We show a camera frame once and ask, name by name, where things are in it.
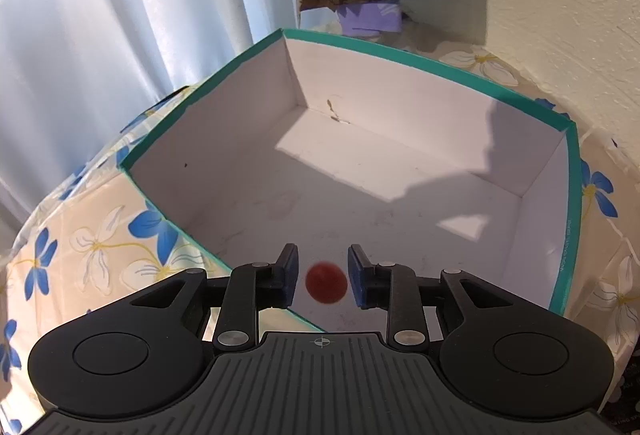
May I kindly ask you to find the small red tomato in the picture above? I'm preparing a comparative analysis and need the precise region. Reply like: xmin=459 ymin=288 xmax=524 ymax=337
xmin=305 ymin=261 xmax=348 ymax=305

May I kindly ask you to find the teal cardboard box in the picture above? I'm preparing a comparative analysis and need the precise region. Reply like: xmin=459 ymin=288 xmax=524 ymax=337
xmin=122 ymin=29 xmax=582 ymax=314

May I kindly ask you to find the floral blue white tablecloth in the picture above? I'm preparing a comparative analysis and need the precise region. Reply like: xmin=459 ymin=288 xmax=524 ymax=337
xmin=1 ymin=25 xmax=639 ymax=433

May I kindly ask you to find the purple cloth item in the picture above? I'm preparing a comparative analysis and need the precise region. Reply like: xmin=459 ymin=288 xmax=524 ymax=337
xmin=336 ymin=0 xmax=402 ymax=38

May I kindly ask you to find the white sheer curtain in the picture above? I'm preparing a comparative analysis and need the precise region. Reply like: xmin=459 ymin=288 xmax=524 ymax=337
xmin=1 ymin=0 xmax=295 ymax=221

